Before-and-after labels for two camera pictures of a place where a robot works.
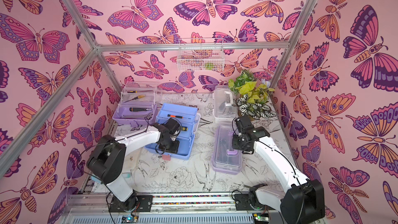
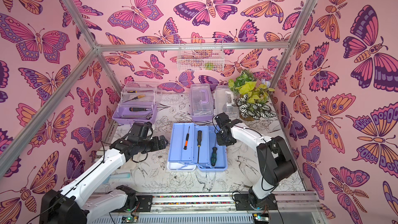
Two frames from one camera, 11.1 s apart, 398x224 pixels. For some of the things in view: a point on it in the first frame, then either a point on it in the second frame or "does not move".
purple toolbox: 139,102 does not move
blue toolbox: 188,116 -> 192,147
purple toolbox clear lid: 225,160 -> 201,102
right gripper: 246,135 -> 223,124
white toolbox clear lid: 224,110 does not move
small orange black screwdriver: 174,116 -> 186,140
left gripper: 174,150 -> 157,145
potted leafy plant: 254,99 does not move
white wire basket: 200,54 does not move
